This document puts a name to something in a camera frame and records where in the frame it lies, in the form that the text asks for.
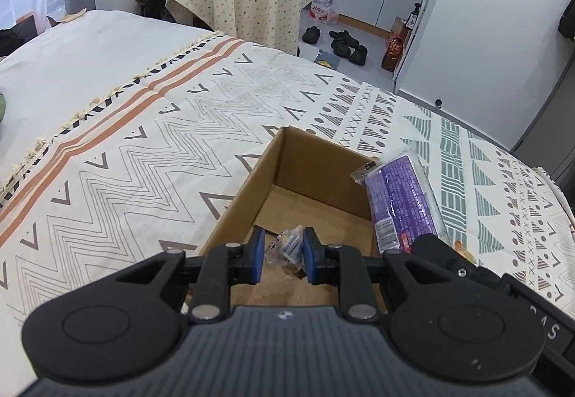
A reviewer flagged black shoes pair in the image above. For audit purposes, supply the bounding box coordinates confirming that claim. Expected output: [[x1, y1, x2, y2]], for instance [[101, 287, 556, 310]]
[[330, 30, 367, 66]]

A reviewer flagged black slipper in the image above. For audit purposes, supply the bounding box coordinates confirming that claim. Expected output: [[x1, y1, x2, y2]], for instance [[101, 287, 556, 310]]
[[301, 26, 321, 45]]

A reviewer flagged red bottle on floor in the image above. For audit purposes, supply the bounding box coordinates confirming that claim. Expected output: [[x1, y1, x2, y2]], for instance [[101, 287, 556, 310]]
[[381, 33, 404, 72]]

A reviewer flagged brown cardboard box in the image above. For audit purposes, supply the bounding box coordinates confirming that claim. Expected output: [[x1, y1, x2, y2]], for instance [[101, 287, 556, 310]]
[[189, 128, 381, 323]]

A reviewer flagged purple snack packet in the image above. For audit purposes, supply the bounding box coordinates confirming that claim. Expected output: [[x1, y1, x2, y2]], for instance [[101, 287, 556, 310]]
[[351, 146, 450, 254]]

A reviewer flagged patterned bed blanket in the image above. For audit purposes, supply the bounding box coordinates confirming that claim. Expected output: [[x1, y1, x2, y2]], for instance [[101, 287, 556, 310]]
[[1, 11, 574, 396]]

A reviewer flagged camouflage green clothing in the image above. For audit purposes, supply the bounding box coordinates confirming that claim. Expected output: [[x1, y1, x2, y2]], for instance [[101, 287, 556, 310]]
[[0, 93, 6, 123]]

